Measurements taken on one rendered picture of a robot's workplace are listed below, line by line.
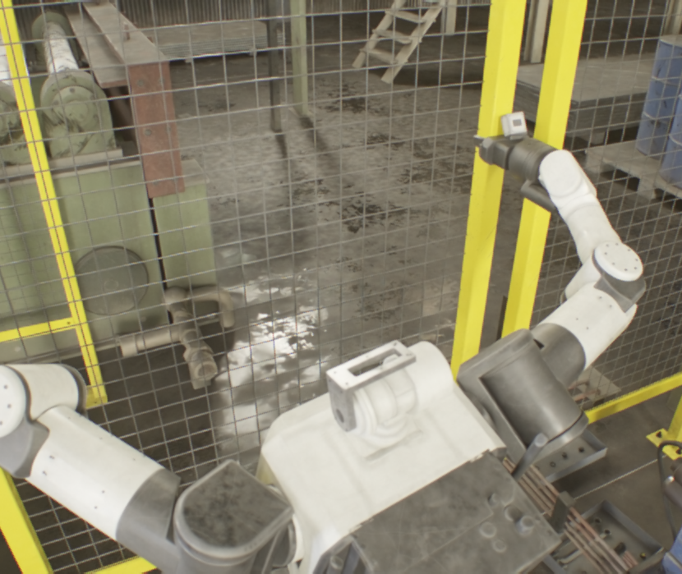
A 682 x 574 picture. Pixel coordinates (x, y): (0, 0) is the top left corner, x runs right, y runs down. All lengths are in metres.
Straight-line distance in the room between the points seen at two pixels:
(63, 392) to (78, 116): 2.16
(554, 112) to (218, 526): 1.13
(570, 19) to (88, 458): 1.19
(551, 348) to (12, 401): 0.65
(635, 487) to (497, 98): 1.75
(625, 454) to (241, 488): 2.24
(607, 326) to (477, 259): 0.60
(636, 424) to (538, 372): 2.12
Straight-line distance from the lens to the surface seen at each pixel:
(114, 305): 3.18
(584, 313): 0.95
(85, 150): 2.96
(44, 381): 0.78
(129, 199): 2.99
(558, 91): 1.47
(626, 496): 2.64
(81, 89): 2.86
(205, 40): 9.09
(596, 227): 1.13
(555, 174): 1.20
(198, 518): 0.66
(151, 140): 2.80
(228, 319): 3.24
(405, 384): 0.65
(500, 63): 1.35
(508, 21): 1.33
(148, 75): 2.73
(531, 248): 1.60
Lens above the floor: 1.88
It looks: 32 degrees down
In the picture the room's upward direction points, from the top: straight up
